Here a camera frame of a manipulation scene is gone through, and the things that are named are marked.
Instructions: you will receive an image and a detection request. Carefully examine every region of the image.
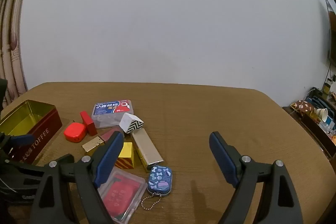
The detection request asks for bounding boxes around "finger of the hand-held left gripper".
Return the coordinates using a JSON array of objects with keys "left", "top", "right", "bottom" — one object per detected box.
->
[
  {"left": 0, "top": 132, "right": 36, "bottom": 152},
  {"left": 0, "top": 154, "right": 47, "bottom": 182}
]

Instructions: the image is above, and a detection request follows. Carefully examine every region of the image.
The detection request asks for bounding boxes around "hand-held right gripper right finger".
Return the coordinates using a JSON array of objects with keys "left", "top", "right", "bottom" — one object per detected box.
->
[{"left": 209, "top": 132, "right": 309, "bottom": 224}]

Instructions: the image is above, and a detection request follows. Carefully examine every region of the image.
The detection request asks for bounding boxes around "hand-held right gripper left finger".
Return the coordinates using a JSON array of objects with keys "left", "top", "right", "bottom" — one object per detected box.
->
[{"left": 30, "top": 132, "right": 124, "bottom": 224}]

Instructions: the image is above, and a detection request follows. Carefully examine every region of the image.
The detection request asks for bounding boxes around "yellow red striped box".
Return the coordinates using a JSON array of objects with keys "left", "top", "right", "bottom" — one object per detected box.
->
[{"left": 115, "top": 142, "right": 135, "bottom": 169}]

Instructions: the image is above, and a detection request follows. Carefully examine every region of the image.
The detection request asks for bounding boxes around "small gold box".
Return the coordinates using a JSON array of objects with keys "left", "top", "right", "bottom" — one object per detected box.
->
[{"left": 82, "top": 135, "right": 105, "bottom": 153}]

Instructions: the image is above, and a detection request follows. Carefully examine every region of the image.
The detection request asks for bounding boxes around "dark red tin box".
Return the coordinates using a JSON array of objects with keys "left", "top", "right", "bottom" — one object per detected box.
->
[{"left": 0, "top": 99, "right": 63, "bottom": 165}]

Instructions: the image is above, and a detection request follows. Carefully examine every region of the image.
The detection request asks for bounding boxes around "clear case with red cards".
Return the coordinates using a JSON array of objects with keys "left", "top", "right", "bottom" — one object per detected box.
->
[{"left": 98, "top": 170, "right": 147, "bottom": 222}]

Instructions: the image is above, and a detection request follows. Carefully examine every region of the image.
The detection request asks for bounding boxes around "long gold box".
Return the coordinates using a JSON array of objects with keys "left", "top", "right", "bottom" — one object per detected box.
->
[{"left": 131, "top": 128, "right": 164, "bottom": 172}]

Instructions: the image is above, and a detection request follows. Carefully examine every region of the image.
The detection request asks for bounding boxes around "black white zigzag box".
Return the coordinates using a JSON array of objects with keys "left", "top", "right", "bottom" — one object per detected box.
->
[{"left": 119, "top": 112, "right": 144, "bottom": 134}]

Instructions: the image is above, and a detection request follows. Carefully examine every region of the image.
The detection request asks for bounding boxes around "red rounded case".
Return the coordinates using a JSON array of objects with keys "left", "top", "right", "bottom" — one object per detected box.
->
[{"left": 64, "top": 122, "right": 88, "bottom": 143}]

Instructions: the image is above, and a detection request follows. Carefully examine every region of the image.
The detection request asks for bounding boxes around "blue keychain case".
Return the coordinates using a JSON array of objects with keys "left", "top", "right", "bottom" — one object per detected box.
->
[{"left": 141, "top": 165, "right": 172, "bottom": 210}]

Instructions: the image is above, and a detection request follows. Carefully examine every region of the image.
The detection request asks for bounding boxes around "small red box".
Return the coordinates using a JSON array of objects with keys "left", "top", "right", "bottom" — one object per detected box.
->
[{"left": 80, "top": 111, "right": 97, "bottom": 136}]

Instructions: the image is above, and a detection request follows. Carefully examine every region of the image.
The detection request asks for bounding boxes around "clear plastic box blue label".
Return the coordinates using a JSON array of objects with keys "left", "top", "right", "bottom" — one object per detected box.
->
[{"left": 91, "top": 99, "right": 135, "bottom": 129}]

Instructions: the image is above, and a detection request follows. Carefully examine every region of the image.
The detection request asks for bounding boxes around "dark object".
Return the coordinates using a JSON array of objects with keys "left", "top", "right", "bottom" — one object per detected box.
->
[{"left": 0, "top": 79, "right": 8, "bottom": 111}]

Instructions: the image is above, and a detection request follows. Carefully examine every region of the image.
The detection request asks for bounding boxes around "patterned curtain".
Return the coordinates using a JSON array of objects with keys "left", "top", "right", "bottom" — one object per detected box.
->
[{"left": 0, "top": 0, "right": 40, "bottom": 106}]

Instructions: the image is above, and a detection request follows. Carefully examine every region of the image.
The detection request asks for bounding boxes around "floral cloth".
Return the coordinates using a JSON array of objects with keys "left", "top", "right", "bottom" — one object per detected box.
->
[{"left": 290, "top": 100, "right": 314, "bottom": 115}]

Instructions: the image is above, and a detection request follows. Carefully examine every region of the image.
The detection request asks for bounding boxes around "dark wooden side cabinet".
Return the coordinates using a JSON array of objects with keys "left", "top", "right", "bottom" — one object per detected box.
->
[{"left": 282, "top": 106, "right": 336, "bottom": 161}]

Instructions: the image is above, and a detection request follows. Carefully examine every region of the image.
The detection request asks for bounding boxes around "paper cup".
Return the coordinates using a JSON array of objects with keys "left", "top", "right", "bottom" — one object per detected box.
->
[{"left": 314, "top": 108, "right": 328, "bottom": 122}]

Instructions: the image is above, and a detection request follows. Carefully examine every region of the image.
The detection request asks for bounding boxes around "television screen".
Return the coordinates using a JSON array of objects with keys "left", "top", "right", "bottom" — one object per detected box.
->
[{"left": 325, "top": 0, "right": 336, "bottom": 65}]

